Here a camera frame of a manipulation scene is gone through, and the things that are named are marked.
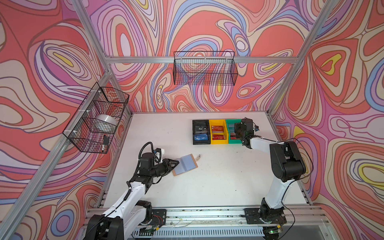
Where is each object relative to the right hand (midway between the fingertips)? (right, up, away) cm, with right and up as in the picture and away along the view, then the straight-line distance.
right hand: (234, 125), depth 100 cm
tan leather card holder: (-32, -24, -9) cm, 41 cm away
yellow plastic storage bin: (-9, -5, +8) cm, 13 cm away
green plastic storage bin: (-1, +1, +4) cm, 5 cm away
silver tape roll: (-69, +1, -30) cm, 76 cm away
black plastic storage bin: (-22, -5, +6) cm, 24 cm away
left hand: (-36, -21, -19) cm, 46 cm away
